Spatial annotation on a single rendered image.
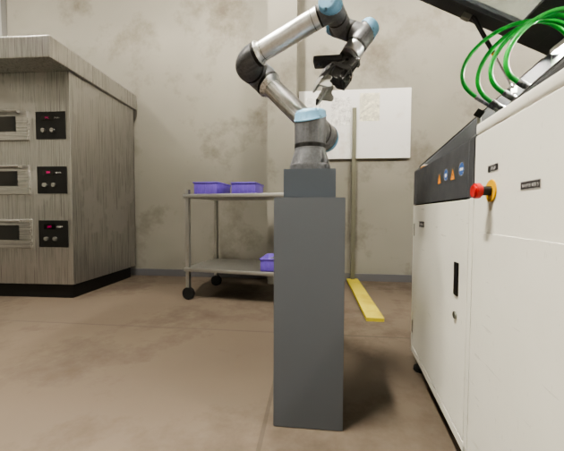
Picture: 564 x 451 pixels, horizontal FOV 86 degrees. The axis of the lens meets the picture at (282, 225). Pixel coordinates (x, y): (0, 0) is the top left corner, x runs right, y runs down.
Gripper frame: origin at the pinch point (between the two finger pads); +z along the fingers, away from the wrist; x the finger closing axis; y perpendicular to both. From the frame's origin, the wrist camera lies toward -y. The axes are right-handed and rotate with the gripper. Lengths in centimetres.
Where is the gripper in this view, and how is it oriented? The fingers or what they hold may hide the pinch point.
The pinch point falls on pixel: (314, 96)
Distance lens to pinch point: 126.3
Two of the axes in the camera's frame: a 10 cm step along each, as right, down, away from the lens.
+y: 7.8, 5.4, -3.3
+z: -5.8, 8.1, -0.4
